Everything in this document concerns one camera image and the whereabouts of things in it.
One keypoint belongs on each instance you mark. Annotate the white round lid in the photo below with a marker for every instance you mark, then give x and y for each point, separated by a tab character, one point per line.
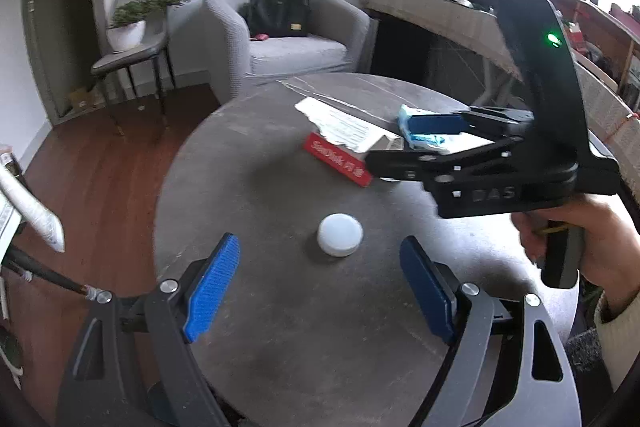
339	235

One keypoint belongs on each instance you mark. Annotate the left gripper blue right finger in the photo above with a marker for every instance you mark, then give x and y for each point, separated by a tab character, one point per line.
430	284

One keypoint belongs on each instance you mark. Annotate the dark door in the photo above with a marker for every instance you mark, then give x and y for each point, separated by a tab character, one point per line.
62	45

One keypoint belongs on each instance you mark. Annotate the black table leg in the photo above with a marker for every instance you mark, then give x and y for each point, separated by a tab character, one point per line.
27	267

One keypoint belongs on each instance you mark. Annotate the white paper sheet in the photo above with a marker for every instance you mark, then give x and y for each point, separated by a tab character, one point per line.
348	131

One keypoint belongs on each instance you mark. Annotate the white patterned tablecloth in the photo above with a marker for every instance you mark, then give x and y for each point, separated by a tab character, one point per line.
19	205

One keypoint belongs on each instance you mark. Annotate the red cardboard box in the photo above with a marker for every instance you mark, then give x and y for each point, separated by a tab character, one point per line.
349	164

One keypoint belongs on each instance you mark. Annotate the person's right hand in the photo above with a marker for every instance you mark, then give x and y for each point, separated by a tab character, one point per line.
611	256

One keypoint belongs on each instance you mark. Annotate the blue white tissue pack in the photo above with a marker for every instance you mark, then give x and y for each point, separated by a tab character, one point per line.
432	142

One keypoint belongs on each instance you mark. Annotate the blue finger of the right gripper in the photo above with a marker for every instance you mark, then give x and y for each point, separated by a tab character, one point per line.
437	124

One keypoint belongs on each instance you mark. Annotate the grey dining chair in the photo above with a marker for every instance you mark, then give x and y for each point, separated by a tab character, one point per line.
154	46

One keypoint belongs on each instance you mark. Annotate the grey marble tv cabinet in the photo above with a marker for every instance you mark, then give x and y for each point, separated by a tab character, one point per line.
475	30

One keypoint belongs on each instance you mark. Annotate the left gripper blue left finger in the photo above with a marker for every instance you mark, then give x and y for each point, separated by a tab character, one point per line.
206	292

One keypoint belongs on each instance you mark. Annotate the potted green plant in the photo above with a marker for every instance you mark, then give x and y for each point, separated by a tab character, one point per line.
128	21

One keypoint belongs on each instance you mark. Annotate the black handbag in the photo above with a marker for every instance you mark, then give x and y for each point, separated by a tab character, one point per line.
279	18

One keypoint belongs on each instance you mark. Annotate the small cardboard box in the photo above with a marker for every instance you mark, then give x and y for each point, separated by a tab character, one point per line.
84	99

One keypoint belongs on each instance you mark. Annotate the round grey coffee table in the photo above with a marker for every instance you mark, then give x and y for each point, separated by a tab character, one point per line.
304	338

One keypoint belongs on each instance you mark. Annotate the grey armchair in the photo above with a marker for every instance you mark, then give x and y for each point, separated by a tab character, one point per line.
237	64

